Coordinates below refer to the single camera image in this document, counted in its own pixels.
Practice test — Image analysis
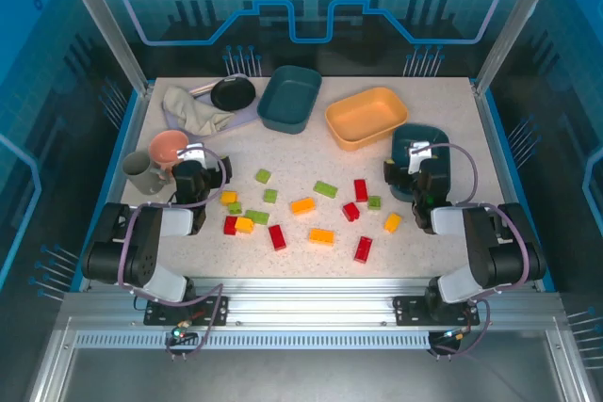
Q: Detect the dark teal rectangular container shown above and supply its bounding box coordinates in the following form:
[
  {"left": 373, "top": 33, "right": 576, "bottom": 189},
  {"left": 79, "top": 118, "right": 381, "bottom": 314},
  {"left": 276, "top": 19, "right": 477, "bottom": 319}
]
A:
[
  {"left": 389, "top": 122, "right": 454, "bottom": 203},
  {"left": 256, "top": 65, "right": 324, "bottom": 136}
]

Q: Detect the yellow rectangular container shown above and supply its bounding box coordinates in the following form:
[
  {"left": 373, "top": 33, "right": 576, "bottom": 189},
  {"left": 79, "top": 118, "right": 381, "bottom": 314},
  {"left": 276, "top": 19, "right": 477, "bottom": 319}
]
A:
[{"left": 324, "top": 86, "right": 409, "bottom": 153}]

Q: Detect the yellow long lego brick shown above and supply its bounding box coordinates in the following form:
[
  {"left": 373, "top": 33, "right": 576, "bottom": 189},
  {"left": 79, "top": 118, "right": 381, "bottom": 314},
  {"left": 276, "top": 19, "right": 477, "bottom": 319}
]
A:
[
  {"left": 290, "top": 197, "right": 317, "bottom": 216},
  {"left": 308, "top": 228, "right": 336, "bottom": 247}
]

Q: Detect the pink bowl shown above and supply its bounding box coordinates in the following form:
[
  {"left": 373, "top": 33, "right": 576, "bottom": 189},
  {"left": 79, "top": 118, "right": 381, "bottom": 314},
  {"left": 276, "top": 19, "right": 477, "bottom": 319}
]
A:
[{"left": 149, "top": 129, "right": 190, "bottom": 172}]

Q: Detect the gray mug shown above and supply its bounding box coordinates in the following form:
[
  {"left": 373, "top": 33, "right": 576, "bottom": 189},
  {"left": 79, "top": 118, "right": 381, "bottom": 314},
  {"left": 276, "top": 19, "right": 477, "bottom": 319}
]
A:
[{"left": 122, "top": 150, "right": 173, "bottom": 196}]

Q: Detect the lavender tray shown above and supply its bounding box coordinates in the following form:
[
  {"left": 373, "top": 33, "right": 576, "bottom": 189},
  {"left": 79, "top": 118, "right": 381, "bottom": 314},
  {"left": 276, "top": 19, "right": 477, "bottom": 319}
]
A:
[{"left": 161, "top": 72, "right": 261, "bottom": 139}]

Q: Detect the beige cloth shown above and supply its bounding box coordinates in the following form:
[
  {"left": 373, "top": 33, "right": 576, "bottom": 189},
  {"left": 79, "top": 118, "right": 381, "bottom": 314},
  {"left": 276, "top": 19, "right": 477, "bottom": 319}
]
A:
[{"left": 162, "top": 85, "right": 236, "bottom": 138}]

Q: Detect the black round pan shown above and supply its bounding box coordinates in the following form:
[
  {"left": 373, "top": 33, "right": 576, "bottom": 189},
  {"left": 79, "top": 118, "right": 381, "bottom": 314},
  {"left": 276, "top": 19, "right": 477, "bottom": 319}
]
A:
[{"left": 210, "top": 77, "right": 257, "bottom": 111}]

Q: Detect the power connector with lit LED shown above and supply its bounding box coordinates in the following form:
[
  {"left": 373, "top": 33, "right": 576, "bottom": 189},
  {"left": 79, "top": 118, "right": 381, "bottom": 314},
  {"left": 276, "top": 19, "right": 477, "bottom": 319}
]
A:
[
  {"left": 170, "top": 319, "right": 199, "bottom": 345},
  {"left": 440, "top": 324, "right": 475, "bottom": 343}
]

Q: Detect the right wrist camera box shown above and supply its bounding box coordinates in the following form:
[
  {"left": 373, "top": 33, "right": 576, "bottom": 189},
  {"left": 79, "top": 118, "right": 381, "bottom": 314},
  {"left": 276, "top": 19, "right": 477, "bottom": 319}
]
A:
[{"left": 407, "top": 140, "right": 432, "bottom": 175}]

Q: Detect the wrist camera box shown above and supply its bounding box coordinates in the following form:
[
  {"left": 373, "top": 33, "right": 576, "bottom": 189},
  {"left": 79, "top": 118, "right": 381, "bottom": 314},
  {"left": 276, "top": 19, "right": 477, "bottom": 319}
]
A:
[
  {"left": 407, "top": 140, "right": 432, "bottom": 175},
  {"left": 177, "top": 140, "right": 207, "bottom": 169}
]

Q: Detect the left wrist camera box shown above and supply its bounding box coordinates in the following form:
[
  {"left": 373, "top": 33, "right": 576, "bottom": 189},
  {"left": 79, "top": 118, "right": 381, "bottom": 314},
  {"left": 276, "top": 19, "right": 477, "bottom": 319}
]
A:
[{"left": 177, "top": 140, "right": 207, "bottom": 169}]

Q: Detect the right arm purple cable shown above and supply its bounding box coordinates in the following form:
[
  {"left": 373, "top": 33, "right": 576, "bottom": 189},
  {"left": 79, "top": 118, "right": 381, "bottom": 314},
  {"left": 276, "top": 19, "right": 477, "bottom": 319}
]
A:
[{"left": 426, "top": 141, "right": 541, "bottom": 362}]

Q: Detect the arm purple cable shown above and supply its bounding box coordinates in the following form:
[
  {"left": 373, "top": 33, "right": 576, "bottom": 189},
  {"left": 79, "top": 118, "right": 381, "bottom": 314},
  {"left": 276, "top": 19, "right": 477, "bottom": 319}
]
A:
[
  {"left": 426, "top": 141, "right": 541, "bottom": 362},
  {"left": 116, "top": 145, "right": 233, "bottom": 362}
]

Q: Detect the blue table side rail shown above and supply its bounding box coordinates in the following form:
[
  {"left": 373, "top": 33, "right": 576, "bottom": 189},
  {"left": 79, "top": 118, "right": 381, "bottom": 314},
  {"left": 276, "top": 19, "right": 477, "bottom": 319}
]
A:
[
  {"left": 480, "top": 84, "right": 557, "bottom": 293},
  {"left": 70, "top": 84, "right": 147, "bottom": 293}
]

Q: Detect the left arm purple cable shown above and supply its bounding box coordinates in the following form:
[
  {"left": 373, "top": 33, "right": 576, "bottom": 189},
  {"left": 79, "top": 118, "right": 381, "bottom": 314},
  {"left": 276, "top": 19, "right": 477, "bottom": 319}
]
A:
[{"left": 116, "top": 145, "right": 233, "bottom": 362}]

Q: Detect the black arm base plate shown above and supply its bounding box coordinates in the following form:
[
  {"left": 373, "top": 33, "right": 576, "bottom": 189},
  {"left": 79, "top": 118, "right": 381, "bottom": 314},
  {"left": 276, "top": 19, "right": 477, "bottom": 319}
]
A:
[
  {"left": 393, "top": 296, "right": 481, "bottom": 327},
  {"left": 143, "top": 296, "right": 230, "bottom": 327}
]

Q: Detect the aluminium front rail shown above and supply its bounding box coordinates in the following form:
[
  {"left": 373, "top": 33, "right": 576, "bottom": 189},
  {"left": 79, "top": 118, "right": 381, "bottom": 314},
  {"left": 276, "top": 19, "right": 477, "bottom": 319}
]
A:
[{"left": 60, "top": 277, "right": 566, "bottom": 333}]

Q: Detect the slotted metal cable duct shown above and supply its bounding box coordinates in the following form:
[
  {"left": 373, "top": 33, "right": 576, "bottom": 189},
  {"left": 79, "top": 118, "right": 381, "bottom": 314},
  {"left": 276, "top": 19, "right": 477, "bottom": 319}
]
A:
[{"left": 73, "top": 331, "right": 432, "bottom": 351}]

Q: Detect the aluminium frame post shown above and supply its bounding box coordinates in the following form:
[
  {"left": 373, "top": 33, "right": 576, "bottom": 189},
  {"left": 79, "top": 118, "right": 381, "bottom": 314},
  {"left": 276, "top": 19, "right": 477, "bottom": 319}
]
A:
[
  {"left": 50, "top": 0, "right": 155, "bottom": 95},
  {"left": 474, "top": 0, "right": 567, "bottom": 95}
]

